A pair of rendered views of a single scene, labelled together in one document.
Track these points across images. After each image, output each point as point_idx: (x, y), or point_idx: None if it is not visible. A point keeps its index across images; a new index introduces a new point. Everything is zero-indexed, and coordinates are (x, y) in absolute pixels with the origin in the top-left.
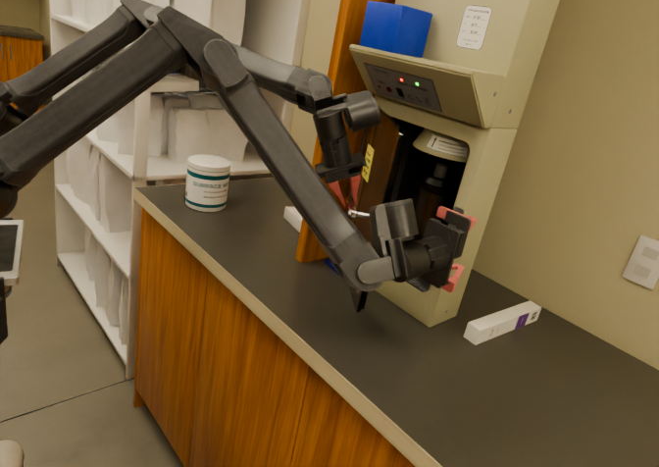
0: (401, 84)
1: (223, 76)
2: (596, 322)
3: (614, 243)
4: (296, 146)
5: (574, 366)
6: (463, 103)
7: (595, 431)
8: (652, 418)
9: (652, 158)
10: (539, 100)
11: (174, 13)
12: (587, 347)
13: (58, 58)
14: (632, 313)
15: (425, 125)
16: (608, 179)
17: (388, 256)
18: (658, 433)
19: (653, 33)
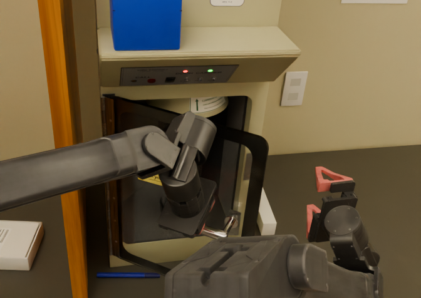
0: (180, 74)
1: (322, 283)
2: (270, 144)
3: (269, 86)
4: (329, 262)
5: (309, 191)
6: (266, 72)
7: (373, 228)
8: (363, 190)
9: (280, 13)
10: None
11: (255, 275)
12: (290, 169)
13: None
14: (291, 126)
15: (190, 95)
16: None
17: (378, 268)
18: (376, 198)
19: None
